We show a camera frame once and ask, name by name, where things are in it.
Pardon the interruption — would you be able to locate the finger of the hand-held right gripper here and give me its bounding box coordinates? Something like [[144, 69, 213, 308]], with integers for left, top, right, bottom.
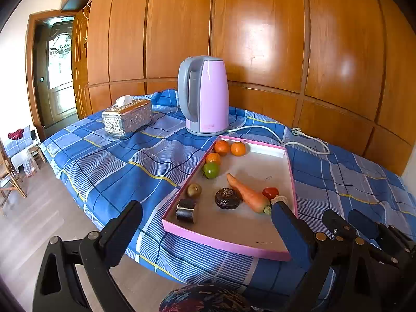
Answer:
[[349, 209, 391, 248], [323, 208, 355, 244]]

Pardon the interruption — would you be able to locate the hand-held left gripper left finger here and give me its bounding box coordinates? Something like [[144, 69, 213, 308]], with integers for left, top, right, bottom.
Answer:
[[32, 200, 144, 312]]

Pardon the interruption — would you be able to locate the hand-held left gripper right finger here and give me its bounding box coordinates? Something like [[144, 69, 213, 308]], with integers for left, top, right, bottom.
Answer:
[[271, 201, 383, 312]]

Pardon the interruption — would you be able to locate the orange carrot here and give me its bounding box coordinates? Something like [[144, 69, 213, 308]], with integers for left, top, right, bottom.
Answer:
[[226, 173, 272, 215]]

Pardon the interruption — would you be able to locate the dark eggplant piece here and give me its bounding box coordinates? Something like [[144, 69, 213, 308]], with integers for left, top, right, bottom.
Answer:
[[176, 198, 198, 224]]

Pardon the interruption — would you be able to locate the pink shallow box tray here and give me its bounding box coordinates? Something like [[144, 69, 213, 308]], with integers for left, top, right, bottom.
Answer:
[[162, 135, 298, 262]]

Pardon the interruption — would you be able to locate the dark wrinkled round fruit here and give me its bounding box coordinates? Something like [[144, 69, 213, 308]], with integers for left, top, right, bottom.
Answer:
[[215, 187, 242, 209]]

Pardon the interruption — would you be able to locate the green citrus fruit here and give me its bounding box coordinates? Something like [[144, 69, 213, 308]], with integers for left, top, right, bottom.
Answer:
[[203, 162, 220, 179]]

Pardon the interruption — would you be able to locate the blue plaid bedsheet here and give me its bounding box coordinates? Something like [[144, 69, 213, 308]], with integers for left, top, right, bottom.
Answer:
[[41, 89, 408, 300]]

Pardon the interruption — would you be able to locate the silver embossed tissue box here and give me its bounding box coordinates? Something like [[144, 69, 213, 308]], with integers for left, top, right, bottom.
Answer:
[[102, 98, 153, 140]]

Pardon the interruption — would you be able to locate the person's patterned clothing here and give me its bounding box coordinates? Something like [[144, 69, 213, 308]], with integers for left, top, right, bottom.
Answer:
[[159, 283, 252, 312]]

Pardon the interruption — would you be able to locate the wooden chair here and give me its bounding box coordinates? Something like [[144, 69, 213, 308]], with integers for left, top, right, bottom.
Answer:
[[0, 138, 28, 217]]

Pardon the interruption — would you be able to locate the clear plastic bag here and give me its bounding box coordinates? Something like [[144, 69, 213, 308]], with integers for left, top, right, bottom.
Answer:
[[22, 151, 39, 178]]

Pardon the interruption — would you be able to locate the wooden door with glass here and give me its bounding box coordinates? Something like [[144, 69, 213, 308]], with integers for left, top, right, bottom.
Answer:
[[26, 11, 82, 129]]

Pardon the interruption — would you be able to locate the pink electric kettle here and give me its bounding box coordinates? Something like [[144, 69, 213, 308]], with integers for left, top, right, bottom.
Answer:
[[177, 55, 230, 137]]

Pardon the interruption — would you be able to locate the wooden wardrobe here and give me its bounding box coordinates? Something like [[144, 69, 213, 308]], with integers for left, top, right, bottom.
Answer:
[[62, 0, 416, 176]]

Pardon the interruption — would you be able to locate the white power cord with plug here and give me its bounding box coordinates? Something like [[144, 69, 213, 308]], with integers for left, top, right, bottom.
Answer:
[[226, 125, 330, 155]]

